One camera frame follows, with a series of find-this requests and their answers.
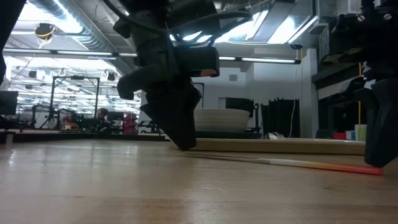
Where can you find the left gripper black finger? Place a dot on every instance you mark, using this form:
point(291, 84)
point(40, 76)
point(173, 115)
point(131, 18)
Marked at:
point(174, 118)

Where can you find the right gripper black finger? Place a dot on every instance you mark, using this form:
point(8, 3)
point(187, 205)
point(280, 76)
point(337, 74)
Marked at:
point(382, 124)

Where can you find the white bowl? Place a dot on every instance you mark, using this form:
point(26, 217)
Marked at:
point(224, 119)

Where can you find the dark teal plate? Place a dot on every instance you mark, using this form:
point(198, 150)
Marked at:
point(230, 134)

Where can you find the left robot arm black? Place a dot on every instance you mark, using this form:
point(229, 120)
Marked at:
point(149, 4)

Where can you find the beige plastic tray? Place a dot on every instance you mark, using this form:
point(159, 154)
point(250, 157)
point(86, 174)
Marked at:
point(280, 147)

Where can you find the white green cylinder container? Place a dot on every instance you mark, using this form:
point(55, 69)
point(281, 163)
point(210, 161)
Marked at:
point(360, 132)

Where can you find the blue white container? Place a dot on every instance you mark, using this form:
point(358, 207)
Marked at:
point(350, 135)

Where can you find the red object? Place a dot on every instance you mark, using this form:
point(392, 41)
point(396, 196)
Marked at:
point(130, 123)

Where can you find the red box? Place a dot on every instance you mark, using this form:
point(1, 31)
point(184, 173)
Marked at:
point(339, 135)

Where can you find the black box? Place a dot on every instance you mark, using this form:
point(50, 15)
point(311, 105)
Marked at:
point(239, 104)

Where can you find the person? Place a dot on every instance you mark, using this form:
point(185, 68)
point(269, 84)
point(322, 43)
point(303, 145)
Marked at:
point(102, 116)

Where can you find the black folding panel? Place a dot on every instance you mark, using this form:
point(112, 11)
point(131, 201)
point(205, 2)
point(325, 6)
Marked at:
point(280, 118)

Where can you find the long ceiling light bar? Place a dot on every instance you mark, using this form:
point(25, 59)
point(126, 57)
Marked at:
point(264, 59)

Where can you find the black monitor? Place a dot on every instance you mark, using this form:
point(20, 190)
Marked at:
point(7, 102)

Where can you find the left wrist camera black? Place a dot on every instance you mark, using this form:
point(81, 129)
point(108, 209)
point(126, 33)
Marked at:
point(196, 62)

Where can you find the silver ceiling duct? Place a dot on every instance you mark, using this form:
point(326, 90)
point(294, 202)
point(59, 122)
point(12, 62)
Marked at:
point(93, 40)

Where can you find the black frame stand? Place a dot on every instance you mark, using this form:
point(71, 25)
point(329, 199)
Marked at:
point(77, 77)

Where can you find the black table frame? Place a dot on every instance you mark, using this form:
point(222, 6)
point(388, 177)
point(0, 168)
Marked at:
point(77, 137)

